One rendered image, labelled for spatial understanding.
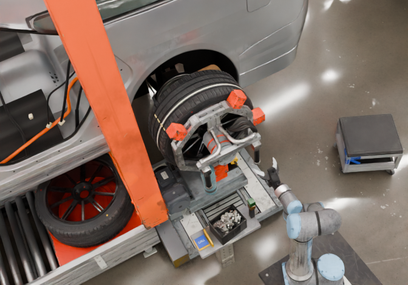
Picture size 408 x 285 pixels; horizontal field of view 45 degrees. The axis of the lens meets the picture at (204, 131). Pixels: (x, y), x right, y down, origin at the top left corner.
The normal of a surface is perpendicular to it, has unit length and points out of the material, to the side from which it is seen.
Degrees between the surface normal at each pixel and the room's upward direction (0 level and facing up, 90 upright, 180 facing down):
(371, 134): 0
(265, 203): 0
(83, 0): 90
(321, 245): 0
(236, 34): 90
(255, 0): 90
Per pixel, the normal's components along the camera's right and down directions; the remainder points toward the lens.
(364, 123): -0.10, -0.59
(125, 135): 0.47, 0.69
